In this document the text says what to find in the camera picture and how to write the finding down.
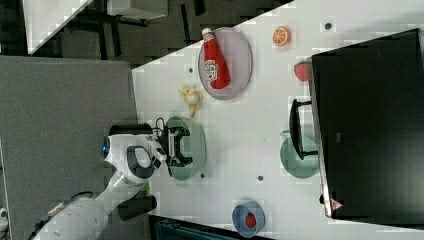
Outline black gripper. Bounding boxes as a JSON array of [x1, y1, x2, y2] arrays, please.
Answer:
[[156, 126, 193, 167]]

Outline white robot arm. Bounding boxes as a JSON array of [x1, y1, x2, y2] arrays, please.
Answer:
[[28, 123, 192, 240]]

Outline yellow plush banana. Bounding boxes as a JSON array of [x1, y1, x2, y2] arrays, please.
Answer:
[[178, 85, 204, 118]]

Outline red plush ketchup bottle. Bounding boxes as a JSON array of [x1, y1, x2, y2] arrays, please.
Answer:
[[202, 28, 230, 89]]

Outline grey round plate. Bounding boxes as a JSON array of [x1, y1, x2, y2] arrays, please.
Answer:
[[198, 27, 253, 100]]

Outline blue bowl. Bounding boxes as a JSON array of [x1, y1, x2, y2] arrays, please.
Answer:
[[232, 201, 266, 238]]

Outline red toy in bowl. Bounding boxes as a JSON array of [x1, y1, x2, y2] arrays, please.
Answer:
[[245, 213, 256, 228]]

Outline mint green mug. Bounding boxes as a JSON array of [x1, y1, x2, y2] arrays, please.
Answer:
[[280, 130, 319, 179]]

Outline red plush strawberry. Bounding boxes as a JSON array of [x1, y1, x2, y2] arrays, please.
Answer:
[[294, 61, 309, 82]]

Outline orange slice toy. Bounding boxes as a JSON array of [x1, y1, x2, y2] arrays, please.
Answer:
[[272, 26, 291, 46]]

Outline silver toaster oven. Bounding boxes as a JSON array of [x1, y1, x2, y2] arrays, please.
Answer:
[[289, 28, 424, 229]]

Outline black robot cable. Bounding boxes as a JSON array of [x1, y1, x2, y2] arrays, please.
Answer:
[[151, 117, 168, 138]]

